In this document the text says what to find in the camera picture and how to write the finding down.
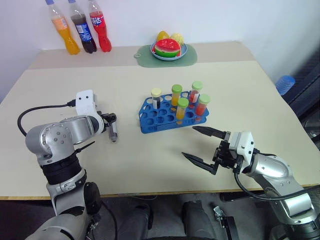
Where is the dark grey rounded shape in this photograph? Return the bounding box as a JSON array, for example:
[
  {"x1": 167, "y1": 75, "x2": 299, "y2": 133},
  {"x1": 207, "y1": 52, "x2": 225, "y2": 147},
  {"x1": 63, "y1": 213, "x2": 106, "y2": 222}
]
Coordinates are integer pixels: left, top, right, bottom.
[
  {"x1": 180, "y1": 199, "x2": 219, "y2": 240},
  {"x1": 117, "y1": 201, "x2": 154, "y2": 240}
]

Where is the green silicone mat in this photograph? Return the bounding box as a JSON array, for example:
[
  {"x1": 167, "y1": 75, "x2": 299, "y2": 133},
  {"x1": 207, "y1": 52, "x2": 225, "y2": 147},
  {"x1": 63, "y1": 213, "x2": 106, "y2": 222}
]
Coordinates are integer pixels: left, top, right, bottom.
[{"x1": 134, "y1": 43, "x2": 199, "y2": 69}]

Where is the clear grey test tube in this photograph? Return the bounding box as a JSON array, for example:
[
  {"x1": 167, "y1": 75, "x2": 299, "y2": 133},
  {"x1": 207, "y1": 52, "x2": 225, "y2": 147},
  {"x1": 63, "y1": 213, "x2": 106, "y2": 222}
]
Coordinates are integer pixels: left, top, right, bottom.
[{"x1": 108, "y1": 121, "x2": 119, "y2": 144}]

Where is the blue test tube rack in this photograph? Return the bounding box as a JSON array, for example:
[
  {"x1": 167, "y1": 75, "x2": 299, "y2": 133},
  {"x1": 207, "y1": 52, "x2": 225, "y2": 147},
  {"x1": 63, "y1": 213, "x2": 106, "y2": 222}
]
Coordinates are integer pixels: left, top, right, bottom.
[{"x1": 137, "y1": 91, "x2": 211, "y2": 134}]

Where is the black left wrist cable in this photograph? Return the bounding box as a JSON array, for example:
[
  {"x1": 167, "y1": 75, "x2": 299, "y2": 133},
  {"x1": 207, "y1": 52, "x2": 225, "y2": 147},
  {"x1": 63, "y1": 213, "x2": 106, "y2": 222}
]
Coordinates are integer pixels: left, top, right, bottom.
[{"x1": 17, "y1": 99, "x2": 77, "y2": 137}]

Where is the light blue plate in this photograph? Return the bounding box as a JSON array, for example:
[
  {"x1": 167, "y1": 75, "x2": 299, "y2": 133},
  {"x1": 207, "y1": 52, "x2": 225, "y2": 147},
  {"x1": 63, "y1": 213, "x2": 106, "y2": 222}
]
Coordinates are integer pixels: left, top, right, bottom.
[{"x1": 149, "y1": 41, "x2": 188, "y2": 62}]

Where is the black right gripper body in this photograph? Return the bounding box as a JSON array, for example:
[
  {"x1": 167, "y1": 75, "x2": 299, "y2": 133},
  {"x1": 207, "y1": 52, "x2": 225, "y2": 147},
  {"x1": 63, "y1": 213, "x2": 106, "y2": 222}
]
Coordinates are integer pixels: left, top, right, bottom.
[{"x1": 212, "y1": 138, "x2": 243, "y2": 175}]

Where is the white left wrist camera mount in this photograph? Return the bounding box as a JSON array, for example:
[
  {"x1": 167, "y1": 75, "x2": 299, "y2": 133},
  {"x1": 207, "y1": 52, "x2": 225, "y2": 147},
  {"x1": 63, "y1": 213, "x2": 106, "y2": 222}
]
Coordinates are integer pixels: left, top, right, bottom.
[{"x1": 75, "y1": 89, "x2": 105, "y2": 136}]

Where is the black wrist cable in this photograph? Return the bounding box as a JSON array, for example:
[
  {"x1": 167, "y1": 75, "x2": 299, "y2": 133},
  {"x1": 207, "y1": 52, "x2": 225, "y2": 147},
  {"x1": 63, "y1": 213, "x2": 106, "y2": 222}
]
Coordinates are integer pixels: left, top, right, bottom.
[
  {"x1": 17, "y1": 99, "x2": 77, "y2": 137},
  {"x1": 233, "y1": 171, "x2": 311, "y2": 201}
]

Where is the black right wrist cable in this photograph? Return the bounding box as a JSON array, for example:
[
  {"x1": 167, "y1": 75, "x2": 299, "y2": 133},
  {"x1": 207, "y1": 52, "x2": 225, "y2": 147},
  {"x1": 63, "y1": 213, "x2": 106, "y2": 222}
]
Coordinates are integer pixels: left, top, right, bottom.
[{"x1": 233, "y1": 171, "x2": 311, "y2": 201}]

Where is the black test tube yellow cap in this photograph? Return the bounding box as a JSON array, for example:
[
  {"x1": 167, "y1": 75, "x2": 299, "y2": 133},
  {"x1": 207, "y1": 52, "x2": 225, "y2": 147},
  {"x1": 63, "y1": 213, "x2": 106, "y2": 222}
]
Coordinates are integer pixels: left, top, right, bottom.
[{"x1": 150, "y1": 87, "x2": 163, "y2": 110}]

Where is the yellow test tube green cap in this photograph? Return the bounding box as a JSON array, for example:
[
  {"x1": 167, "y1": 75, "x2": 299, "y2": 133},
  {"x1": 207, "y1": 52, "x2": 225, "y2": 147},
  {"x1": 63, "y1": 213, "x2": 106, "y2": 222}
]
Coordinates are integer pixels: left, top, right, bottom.
[
  {"x1": 175, "y1": 97, "x2": 190, "y2": 121},
  {"x1": 170, "y1": 84, "x2": 183, "y2": 107}
]

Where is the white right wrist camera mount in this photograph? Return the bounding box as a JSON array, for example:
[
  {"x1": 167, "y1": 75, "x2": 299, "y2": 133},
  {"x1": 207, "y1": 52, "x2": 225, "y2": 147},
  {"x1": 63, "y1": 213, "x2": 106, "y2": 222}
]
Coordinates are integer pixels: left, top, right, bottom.
[{"x1": 228, "y1": 131, "x2": 256, "y2": 174}]

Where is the pale yellow bumpy toy fruit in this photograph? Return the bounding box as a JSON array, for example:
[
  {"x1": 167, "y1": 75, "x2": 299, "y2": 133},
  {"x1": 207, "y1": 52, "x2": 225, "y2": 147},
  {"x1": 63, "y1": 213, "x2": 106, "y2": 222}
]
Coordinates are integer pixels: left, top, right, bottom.
[{"x1": 170, "y1": 32, "x2": 185, "y2": 46}]

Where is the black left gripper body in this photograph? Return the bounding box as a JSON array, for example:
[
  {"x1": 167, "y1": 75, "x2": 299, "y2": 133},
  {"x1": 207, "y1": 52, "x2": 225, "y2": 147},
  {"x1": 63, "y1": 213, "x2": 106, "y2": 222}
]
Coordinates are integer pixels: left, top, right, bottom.
[{"x1": 97, "y1": 112, "x2": 118, "y2": 127}]

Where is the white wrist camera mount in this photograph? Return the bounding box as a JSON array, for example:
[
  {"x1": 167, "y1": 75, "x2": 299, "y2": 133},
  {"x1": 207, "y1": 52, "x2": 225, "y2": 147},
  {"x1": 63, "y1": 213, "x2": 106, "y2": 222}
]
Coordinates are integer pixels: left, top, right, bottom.
[
  {"x1": 228, "y1": 131, "x2": 256, "y2": 174},
  {"x1": 75, "y1": 89, "x2": 105, "y2": 136}
]

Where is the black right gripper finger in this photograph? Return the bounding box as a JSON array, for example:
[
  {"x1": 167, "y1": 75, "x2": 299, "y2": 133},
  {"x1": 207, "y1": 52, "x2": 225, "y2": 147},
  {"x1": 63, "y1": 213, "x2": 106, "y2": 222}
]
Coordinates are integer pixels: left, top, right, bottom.
[
  {"x1": 191, "y1": 125, "x2": 231, "y2": 142},
  {"x1": 181, "y1": 151, "x2": 218, "y2": 176}
]

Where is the dark cola bottle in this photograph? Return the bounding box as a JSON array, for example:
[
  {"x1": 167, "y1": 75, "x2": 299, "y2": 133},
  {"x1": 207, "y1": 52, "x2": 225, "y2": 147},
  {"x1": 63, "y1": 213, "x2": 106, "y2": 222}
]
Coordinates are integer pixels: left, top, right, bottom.
[{"x1": 67, "y1": 0, "x2": 98, "y2": 54}]

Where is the blue bottle cap stack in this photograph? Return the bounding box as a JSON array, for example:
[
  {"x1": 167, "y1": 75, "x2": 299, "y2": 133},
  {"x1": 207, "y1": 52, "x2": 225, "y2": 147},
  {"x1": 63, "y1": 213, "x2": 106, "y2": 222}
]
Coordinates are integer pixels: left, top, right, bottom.
[{"x1": 275, "y1": 75, "x2": 297, "y2": 96}]

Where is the thin black body cable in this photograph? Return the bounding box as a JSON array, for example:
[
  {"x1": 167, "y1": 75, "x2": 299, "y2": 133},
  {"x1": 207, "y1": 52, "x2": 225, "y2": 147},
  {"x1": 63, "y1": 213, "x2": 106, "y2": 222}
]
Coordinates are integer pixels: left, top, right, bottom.
[{"x1": 99, "y1": 199, "x2": 119, "y2": 240}]

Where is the black zip tie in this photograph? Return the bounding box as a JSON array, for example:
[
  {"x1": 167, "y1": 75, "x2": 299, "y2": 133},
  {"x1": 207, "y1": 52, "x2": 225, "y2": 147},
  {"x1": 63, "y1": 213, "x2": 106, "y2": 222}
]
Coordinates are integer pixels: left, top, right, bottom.
[{"x1": 74, "y1": 140, "x2": 96, "y2": 155}]

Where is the red soda bottle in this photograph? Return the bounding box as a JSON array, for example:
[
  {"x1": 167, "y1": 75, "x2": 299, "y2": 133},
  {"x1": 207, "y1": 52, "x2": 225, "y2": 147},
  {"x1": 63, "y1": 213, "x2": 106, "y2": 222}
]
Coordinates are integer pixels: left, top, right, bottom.
[{"x1": 87, "y1": 0, "x2": 113, "y2": 53}]

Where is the metal bracket with black block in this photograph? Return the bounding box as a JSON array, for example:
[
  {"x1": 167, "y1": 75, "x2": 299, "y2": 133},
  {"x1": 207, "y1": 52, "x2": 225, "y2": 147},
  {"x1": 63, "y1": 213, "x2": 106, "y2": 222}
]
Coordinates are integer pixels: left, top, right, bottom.
[{"x1": 213, "y1": 205, "x2": 240, "y2": 240}]

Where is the red test tube green cap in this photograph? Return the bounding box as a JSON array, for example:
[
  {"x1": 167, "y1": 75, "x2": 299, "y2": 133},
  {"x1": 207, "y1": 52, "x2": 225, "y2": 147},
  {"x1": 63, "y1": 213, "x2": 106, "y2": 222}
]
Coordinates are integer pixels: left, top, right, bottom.
[
  {"x1": 194, "y1": 93, "x2": 212, "y2": 123},
  {"x1": 188, "y1": 80, "x2": 204, "y2": 104}
]

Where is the toy watermelon slice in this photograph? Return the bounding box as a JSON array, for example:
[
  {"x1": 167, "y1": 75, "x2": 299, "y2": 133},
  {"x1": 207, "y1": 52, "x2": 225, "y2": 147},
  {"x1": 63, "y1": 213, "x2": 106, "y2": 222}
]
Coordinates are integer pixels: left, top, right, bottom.
[{"x1": 153, "y1": 38, "x2": 182, "y2": 58}]

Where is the orange soda bottle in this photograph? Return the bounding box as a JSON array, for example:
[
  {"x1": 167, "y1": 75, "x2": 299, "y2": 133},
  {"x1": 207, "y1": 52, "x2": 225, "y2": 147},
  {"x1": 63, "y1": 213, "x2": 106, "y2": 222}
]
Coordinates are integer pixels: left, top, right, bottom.
[{"x1": 44, "y1": 0, "x2": 81, "y2": 56}]

